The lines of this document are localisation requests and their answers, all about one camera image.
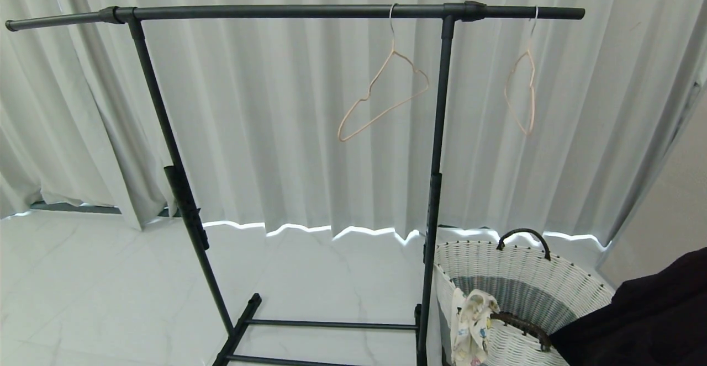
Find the white curtain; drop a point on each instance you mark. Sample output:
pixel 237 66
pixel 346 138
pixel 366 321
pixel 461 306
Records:
pixel 276 106

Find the cream printed garment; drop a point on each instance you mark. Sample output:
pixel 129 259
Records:
pixel 469 327

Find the black clothes rack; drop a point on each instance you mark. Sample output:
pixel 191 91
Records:
pixel 287 11

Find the white laundry basket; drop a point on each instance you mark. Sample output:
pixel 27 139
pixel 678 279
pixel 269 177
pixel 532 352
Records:
pixel 525 266

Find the pink clothes hanger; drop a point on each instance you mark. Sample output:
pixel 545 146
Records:
pixel 393 54
pixel 532 101

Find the black garment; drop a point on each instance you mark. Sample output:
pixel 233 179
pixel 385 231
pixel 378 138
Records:
pixel 652 322

